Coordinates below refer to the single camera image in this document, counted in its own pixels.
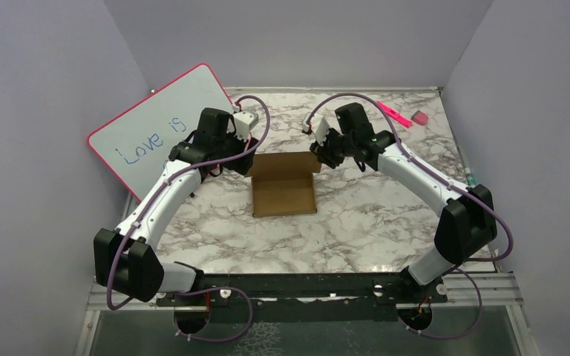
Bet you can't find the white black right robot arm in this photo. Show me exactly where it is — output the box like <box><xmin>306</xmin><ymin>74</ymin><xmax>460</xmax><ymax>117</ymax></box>
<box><xmin>309</xmin><ymin>102</ymin><xmax>497</xmax><ymax>302</ymax></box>

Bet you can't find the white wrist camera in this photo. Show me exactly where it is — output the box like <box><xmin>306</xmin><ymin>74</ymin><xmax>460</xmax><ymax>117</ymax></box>
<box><xmin>232</xmin><ymin>111</ymin><xmax>259</xmax><ymax>142</ymax></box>
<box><xmin>302</xmin><ymin>113</ymin><xmax>331</xmax><ymax>146</ymax></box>

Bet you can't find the brown cardboard box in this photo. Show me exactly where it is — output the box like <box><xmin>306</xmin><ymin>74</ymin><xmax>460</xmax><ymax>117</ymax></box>
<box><xmin>246</xmin><ymin>151</ymin><xmax>321</xmax><ymax>218</ymax></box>

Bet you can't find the pink highlighter marker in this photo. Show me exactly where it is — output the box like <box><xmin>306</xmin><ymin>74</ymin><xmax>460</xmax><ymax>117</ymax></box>
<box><xmin>377</xmin><ymin>102</ymin><xmax>413</xmax><ymax>128</ymax></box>

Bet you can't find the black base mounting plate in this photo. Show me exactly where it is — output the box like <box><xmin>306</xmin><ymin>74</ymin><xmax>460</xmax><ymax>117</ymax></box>
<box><xmin>146</xmin><ymin>271</ymin><xmax>447</xmax><ymax>332</ymax></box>

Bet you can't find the pink eraser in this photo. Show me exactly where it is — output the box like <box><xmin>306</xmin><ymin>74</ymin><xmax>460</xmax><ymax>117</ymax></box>
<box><xmin>411</xmin><ymin>110</ymin><xmax>429</xmax><ymax>126</ymax></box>

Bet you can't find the green white marker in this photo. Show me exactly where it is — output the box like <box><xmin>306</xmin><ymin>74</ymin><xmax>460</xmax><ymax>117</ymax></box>
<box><xmin>464</xmin><ymin>168</ymin><xmax>476</xmax><ymax>187</ymax></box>

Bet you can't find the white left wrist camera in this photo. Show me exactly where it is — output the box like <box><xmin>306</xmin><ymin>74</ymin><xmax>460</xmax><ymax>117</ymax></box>
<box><xmin>232</xmin><ymin>111</ymin><xmax>259</xmax><ymax>142</ymax></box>

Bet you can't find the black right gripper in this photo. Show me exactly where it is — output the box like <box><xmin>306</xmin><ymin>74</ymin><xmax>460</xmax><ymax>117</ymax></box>
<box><xmin>309</xmin><ymin>125</ymin><xmax>356</xmax><ymax>169</ymax></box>

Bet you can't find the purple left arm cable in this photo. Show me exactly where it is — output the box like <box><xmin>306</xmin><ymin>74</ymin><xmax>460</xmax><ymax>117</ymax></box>
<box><xmin>106</xmin><ymin>95</ymin><xmax>271</xmax><ymax>343</ymax></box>

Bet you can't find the aluminium frame rail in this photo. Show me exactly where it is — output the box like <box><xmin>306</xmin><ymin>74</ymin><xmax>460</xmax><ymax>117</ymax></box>
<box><xmin>74</xmin><ymin>196</ymin><xmax>542</xmax><ymax>356</ymax></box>

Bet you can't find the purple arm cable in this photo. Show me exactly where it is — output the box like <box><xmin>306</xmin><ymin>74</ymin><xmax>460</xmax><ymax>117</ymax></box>
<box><xmin>106</xmin><ymin>95</ymin><xmax>271</xmax><ymax>343</ymax></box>
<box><xmin>302</xmin><ymin>93</ymin><xmax>515</xmax><ymax>341</ymax></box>

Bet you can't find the pink framed whiteboard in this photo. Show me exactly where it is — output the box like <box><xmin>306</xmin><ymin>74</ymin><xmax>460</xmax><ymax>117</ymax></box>
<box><xmin>88</xmin><ymin>63</ymin><xmax>233</xmax><ymax>200</ymax></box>

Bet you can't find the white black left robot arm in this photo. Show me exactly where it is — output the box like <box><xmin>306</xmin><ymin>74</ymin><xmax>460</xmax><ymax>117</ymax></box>
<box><xmin>94</xmin><ymin>108</ymin><xmax>260</xmax><ymax>305</ymax></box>

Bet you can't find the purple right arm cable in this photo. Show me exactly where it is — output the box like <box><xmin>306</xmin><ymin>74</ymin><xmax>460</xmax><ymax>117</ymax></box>
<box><xmin>302</xmin><ymin>93</ymin><xmax>515</xmax><ymax>341</ymax></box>

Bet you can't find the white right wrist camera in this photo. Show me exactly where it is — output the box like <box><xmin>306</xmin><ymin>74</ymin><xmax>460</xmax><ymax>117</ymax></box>
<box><xmin>302</xmin><ymin>113</ymin><xmax>331</xmax><ymax>146</ymax></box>

